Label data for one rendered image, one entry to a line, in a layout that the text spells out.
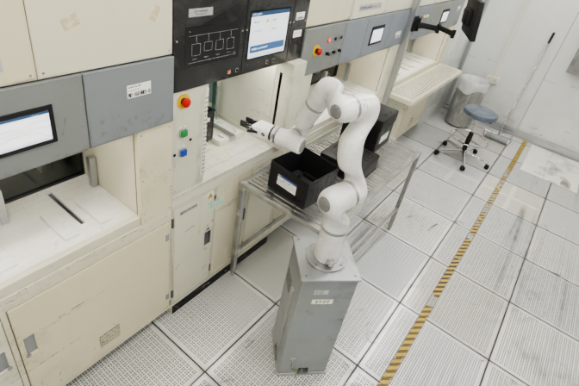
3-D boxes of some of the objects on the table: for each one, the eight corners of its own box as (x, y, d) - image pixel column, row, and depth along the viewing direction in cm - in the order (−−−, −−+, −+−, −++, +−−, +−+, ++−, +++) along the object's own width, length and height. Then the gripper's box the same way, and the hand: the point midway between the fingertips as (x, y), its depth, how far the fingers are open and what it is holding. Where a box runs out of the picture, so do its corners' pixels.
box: (372, 154, 282) (382, 121, 268) (337, 138, 293) (345, 106, 280) (389, 141, 302) (399, 110, 289) (355, 126, 314) (364, 96, 301)
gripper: (284, 121, 198) (253, 108, 204) (266, 133, 185) (233, 119, 191) (282, 134, 202) (252, 121, 208) (264, 147, 189) (232, 133, 195)
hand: (246, 121), depth 199 cm, fingers open, 4 cm apart
